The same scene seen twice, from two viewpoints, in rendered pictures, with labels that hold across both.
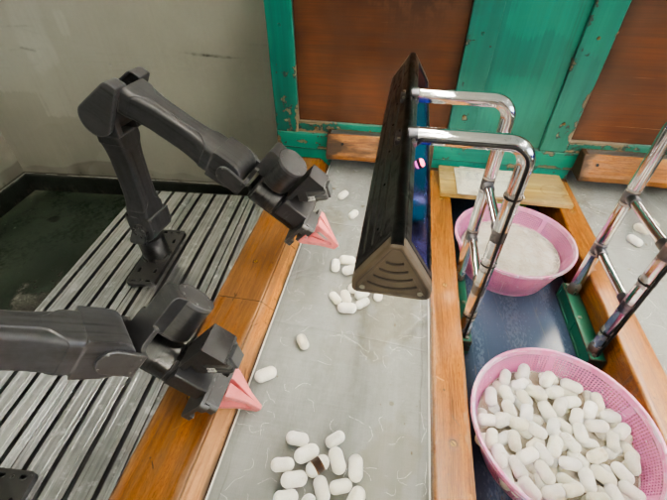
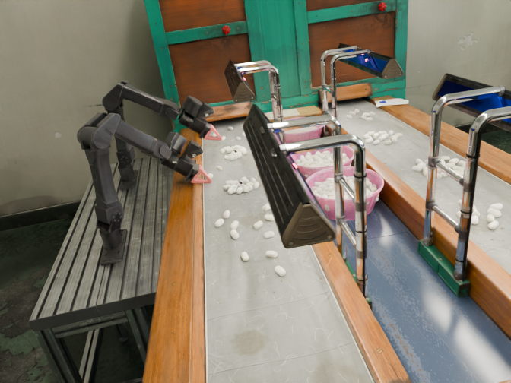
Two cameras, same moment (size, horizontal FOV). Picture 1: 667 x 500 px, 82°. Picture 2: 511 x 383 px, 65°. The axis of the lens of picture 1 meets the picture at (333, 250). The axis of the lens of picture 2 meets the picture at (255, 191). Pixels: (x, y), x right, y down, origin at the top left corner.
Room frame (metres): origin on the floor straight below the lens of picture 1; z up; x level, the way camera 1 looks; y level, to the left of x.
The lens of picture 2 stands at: (-1.16, 0.30, 1.38)
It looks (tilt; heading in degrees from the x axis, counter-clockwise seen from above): 26 degrees down; 346
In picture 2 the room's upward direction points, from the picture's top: 8 degrees counter-clockwise
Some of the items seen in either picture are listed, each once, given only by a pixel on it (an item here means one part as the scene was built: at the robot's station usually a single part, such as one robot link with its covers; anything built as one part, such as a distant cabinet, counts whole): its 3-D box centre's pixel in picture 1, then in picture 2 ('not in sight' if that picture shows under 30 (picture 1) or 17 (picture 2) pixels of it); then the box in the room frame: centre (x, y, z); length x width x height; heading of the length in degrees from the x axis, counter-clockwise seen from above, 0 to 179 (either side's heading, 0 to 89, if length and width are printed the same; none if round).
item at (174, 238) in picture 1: (154, 245); (127, 172); (0.72, 0.44, 0.71); 0.20 x 0.07 x 0.08; 174
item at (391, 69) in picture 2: not in sight; (363, 58); (0.47, -0.66, 1.08); 0.62 x 0.08 x 0.07; 170
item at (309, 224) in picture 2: not in sight; (273, 153); (-0.39, 0.06, 1.08); 0.62 x 0.08 x 0.07; 170
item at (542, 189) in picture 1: (500, 186); (289, 114); (0.90, -0.46, 0.77); 0.33 x 0.15 x 0.01; 80
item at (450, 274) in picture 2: not in sight; (480, 190); (-0.48, -0.41, 0.90); 0.20 x 0.19 x 0.45; 170
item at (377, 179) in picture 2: not in sight; (343, 194); (-0.02, -0.29, 0.72); 0.27 x 0.27 x 0.10
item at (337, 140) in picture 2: not in sight; (315, 219); (-0.41, -0.02, 0.90); 0.20 x 0.19 x 0.45; 170
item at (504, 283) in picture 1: (508, 251); (298, 134); (0.68, -0.42, 0.72); 0.27 x 0.27 x 0.10
